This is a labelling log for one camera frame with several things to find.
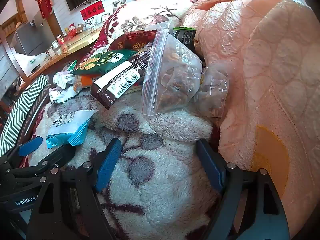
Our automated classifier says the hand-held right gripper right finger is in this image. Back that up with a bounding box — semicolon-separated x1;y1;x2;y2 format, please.
196;139;290;240

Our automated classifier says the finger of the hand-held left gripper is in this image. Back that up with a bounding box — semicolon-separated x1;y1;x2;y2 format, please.
0;136;43;170
10;144;77;183

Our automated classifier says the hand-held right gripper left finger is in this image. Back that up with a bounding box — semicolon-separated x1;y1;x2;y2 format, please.
27;137;123;240

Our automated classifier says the blue white snack packet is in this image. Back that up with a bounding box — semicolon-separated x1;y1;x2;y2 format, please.
46;110;98;149

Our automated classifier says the green white striped box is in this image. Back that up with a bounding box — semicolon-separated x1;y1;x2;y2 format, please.
0;74;50;158

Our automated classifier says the small clear bag of nuts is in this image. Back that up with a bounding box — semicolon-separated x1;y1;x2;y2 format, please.
197;65;230;118

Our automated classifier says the orange cracker pack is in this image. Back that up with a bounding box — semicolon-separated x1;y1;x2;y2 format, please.
72;74;100;93

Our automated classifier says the dark brown snack pack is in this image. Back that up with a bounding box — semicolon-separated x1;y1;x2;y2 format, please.
90;49;155;110

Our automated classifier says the zip bag of nuts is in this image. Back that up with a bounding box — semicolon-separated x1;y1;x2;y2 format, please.
141;21;203;117

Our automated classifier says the black green snack packet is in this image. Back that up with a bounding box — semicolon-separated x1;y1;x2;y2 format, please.
172;26;197;53

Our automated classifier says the floral plush blanket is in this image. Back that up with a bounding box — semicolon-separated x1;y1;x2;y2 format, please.
25;0;225;240

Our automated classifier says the small white snack packet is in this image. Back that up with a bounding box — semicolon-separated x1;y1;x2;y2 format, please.
49;87;80;104
52;72;77;89

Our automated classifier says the white plastic bag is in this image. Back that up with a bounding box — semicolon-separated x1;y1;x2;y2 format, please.
15;52;48;74

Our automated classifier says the green white small packet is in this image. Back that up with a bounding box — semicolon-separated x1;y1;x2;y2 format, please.
61;60;78;74

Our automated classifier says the wooden chair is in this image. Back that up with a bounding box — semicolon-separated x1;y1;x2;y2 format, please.
0;22;33;85

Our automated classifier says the grey refrigerator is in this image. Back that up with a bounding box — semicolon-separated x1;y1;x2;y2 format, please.
10;17;58;55

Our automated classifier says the peach quilt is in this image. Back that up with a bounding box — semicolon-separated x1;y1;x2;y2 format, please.
180;0;320;233

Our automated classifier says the red plush doll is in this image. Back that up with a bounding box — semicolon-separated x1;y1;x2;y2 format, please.
64;23;78;37

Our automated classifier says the red brown snack packet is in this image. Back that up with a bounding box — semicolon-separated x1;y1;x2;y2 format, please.
109;29;160;53

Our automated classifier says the red hanging decoration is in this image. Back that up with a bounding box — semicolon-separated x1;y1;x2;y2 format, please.
35;0;54;19

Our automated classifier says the red wall banner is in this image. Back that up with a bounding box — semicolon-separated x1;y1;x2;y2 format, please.
80;0;104;19

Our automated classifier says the large photo frame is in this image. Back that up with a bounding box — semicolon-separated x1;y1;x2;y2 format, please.
112;0;127;12

